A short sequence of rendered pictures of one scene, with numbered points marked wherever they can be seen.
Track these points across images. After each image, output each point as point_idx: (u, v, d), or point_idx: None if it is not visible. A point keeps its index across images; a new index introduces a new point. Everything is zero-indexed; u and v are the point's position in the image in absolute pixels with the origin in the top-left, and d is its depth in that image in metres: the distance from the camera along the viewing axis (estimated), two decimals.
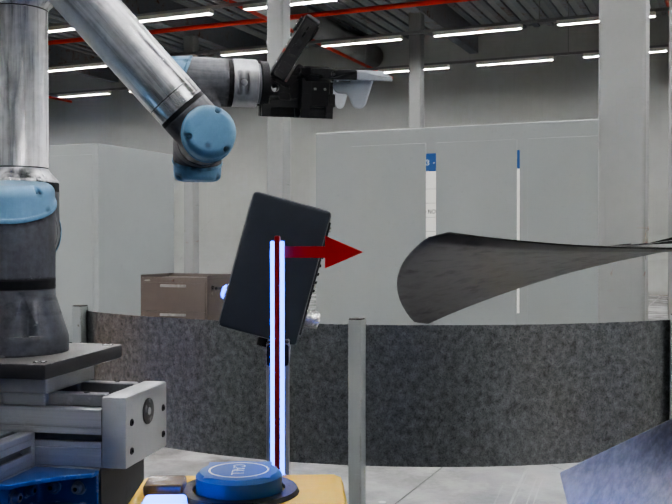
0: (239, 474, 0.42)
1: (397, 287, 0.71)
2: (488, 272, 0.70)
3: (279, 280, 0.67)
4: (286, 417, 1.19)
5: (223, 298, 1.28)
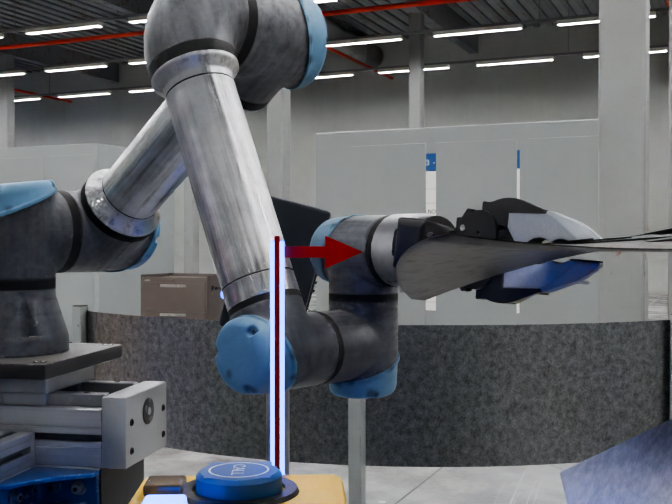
0: (239, 474, 0.42)
1: (396, 272, 0.71)
2: (487, 260, 0.70)
3: (279, 280, 0.67)
4: (286, 417, 1.19)
5: (223, 298, 1.28)
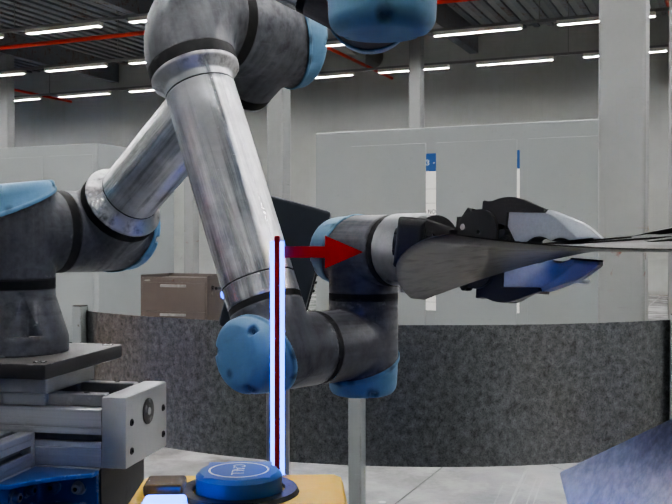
0: (239, 474, 0.42)
1: (396, 271, 0.71)
2: (487, 260, 0.70)
3: (279, 280, 0.67)
4: (286, 417, 1.19)
5: (223, 298, 1.28)
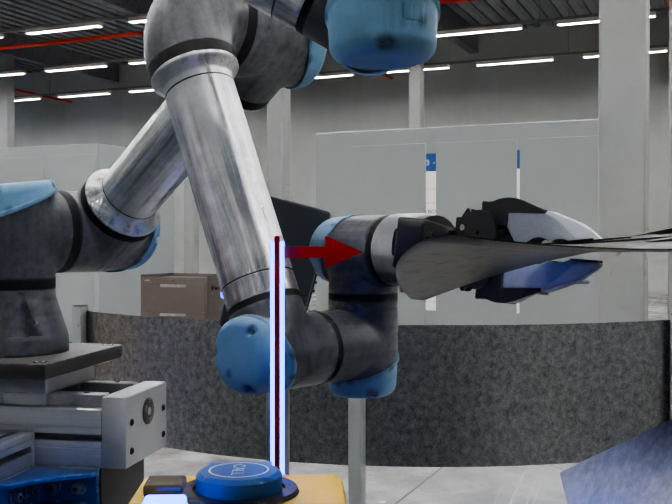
0: (239, 474, 0.42)
1: (396, 272, 0.71)
2: (487, 260, 0.70)
3: (279, 280, 0.67)
4: (286, 417, 1.19)
5: (223, 298, 1.28)
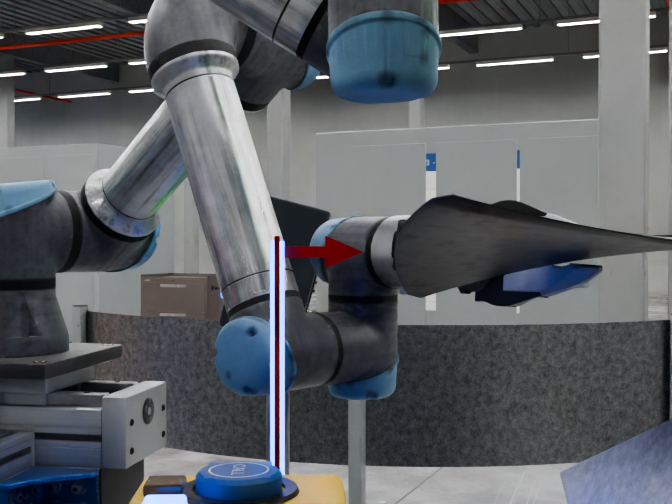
0: (239, 474, 0.42)
1: (394, 253, 0.71)
2: (487, 248, 0.70)
3: (279, 280, 0.67)
4: (286, 417, 1.19)
5: (223, 298, 1.28)
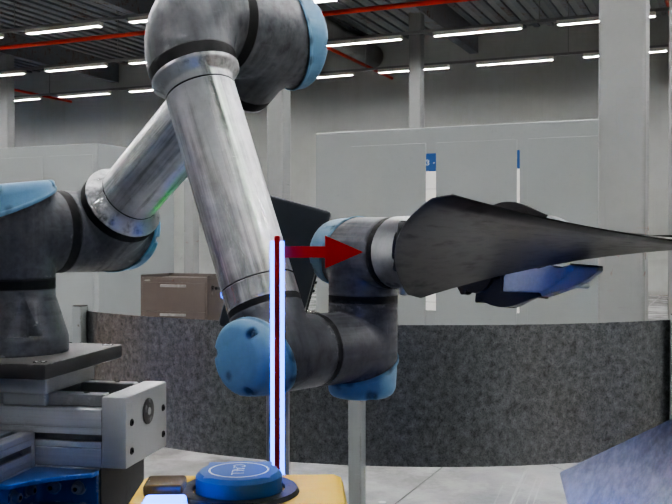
0: (239, 474, 0.42)
1: (394, 253, 0.71)
2: (487, 248, 0.70)
3: (279, 280, 0.67)
4: (286, 417, 1.19)
5: (223, 298, 1.28)
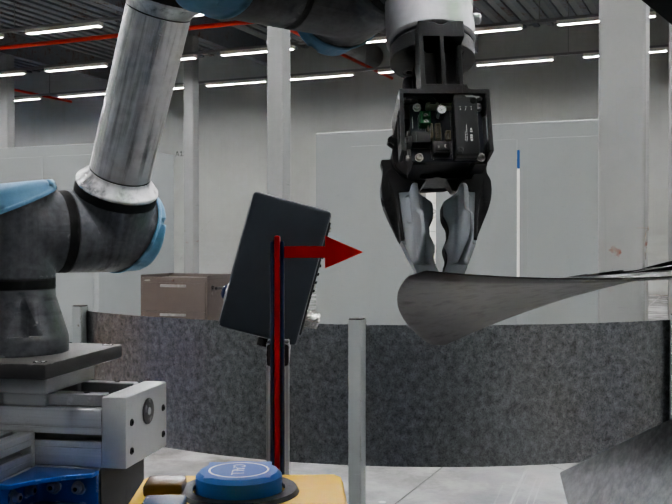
0: (239, 474, 0.42)
1: (401, 315, 0.75)
2: (486, 300, 0.73)
3: (279, 280, 0.67)
4: (286, 417, 1.19)
5: (223, 298, 1.28)
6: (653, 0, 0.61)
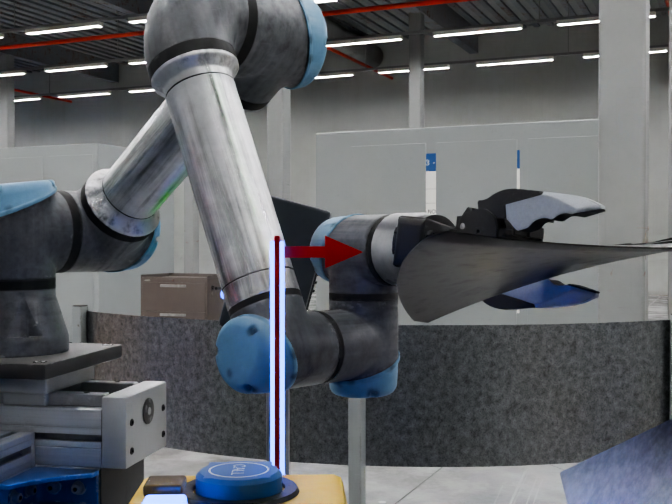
0: (239, 474, 0.42)
1: None
2: None
3: (279, 280, 0.67)
4: (286, 417, 1.19)
5: (223, 298, 1.28)
6: (511, 289, 0.78)
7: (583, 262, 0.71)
